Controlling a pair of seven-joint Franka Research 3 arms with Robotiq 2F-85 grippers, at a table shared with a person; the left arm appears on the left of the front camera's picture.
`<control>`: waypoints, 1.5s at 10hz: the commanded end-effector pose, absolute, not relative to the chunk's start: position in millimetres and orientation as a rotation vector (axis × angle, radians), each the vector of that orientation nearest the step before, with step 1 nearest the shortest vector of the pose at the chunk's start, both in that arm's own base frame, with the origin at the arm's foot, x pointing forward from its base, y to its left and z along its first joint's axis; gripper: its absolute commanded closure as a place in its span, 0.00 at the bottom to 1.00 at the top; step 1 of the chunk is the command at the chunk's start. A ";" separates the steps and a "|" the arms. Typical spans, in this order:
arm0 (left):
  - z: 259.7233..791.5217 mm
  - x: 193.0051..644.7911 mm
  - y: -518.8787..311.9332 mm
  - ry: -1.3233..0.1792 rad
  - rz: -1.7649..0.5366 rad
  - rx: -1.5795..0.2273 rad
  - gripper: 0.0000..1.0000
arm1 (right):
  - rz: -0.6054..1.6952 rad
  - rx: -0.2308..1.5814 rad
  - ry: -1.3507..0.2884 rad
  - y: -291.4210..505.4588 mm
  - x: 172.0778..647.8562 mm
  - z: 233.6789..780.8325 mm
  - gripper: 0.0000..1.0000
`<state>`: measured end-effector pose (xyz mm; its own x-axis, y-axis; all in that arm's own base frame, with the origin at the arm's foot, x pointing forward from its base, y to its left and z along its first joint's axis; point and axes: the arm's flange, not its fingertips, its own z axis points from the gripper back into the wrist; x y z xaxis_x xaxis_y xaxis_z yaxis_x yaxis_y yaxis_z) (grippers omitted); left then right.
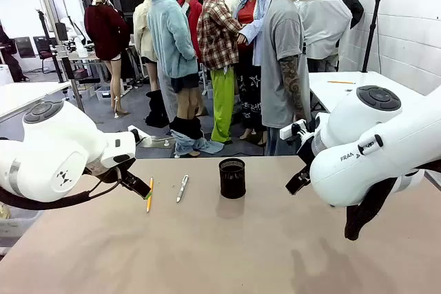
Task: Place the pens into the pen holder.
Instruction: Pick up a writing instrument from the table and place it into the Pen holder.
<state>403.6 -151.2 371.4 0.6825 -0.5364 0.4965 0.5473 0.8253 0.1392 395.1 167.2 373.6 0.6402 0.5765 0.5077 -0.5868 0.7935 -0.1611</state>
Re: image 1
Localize mannequin in plaid hooded shirt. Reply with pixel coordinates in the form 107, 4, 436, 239
196, 0, 243, 145

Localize black mesh pen holder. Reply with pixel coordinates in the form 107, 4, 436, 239
218, 158, 247, 200

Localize mannequin in red jacket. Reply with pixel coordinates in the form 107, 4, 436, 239
177, 0, 205, 67

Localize black tripod stand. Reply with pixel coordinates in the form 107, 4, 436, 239
361, 0, 385, 73

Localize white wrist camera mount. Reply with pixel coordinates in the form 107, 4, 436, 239
279, 118, 307, 140

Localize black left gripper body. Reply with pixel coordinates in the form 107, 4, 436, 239
84, 158, 138, 185

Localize person in grey T-shirt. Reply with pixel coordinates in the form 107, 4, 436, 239
260, 0, 315, 156

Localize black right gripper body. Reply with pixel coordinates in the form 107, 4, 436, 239
296, 114, 323, 171

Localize mannequin in light blue fleece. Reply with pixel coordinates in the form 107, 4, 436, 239
147, 0, 225, 158

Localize black office chair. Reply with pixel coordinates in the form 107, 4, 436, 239
14, 36, 37, 59
32, 35, 53, 74

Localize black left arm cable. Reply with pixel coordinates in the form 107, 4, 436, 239
0, 166, 123, 211

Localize tattooed left forearm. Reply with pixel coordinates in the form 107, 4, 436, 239
278, 54, 308, 123

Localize mannequin in maroon sweater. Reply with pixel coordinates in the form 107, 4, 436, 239
83, 0, 130, 118

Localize silver ballpoint pen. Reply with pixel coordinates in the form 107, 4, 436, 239
176, 174, 189, 203

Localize mannequin in cream jacket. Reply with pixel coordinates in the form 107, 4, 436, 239
133, 0, 160, 128

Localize mannequin in red top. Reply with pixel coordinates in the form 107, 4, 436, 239
236, 0, 274, 145

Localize black cable sleeve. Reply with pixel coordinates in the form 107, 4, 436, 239
344, 176, 399, 242

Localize white side table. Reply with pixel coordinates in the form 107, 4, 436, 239
0, 81, 72, 120
308, 71, 430, 113

